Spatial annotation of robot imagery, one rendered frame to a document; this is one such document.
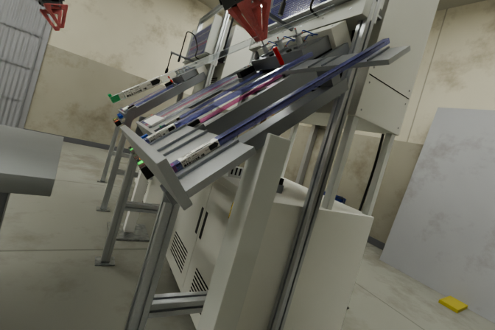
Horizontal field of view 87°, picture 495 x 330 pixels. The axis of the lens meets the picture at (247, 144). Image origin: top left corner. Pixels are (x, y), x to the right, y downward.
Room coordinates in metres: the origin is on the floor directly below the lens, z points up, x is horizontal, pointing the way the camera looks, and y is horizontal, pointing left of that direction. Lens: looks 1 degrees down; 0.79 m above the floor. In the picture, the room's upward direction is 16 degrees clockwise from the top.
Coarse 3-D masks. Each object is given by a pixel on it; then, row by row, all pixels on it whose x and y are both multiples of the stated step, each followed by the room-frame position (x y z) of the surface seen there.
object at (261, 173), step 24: (264, 144) 0.52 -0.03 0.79; (288, 144) 0.54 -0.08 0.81; (264, 168) 0.52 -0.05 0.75; (240, 192) 0.55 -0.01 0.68; (264, 192) 0.53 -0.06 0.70; (240, 216) 0.53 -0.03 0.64; (264, 216) 0.54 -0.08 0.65; (240, 240) 0.52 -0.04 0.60; (216, 264) 0.56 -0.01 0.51; (240, 264) 0.53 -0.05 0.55; (216, 288) 0.54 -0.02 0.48; (240, 288) 0.53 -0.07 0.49; (216, 312) 0.52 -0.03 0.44; (240, 312) 0.55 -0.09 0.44
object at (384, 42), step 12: (372, 48) 0.51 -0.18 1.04; (348, 60) 0.49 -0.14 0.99; (360, 60) 0.50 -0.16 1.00; (336, 72) 0.47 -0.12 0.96; (312, 84) 0.44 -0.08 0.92; (288, 96) 0.42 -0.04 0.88; (300, 96) 0.43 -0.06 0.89; (264, 108) 0.41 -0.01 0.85; (276, 108) 0.41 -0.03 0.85; (252, 120) 0.39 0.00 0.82; (228, 132) 0.38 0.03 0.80; (240, 132) 0.38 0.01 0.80; (180, 168) 0.34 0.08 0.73
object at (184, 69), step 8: (328, 8) 0.58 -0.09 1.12; (304, 16) 0.55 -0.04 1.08; (312, 16) 0.56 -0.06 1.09; (288, 24) 0.53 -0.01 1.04; (296, 24) 0.54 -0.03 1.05; (272, 32) 0.51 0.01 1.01; (280, 32) 0.52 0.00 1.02; (248, 40) 0.49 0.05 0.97; (256, 40) 0.50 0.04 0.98; (232, 48) 0.47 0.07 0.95; (240, 48) 0.48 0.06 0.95; (208, 56) 0.45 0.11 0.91; (216, 56) 0.46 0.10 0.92; (224, 56) 0.47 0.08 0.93; (192, 64) 0.44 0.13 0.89; (200, 64) 0.45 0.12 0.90; (168, 72) 0.42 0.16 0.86; (176, 72) 0.43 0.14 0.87; (184, 72) 0.43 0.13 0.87; (112, 96) 0.38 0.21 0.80; (120, 96) 0.39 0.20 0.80
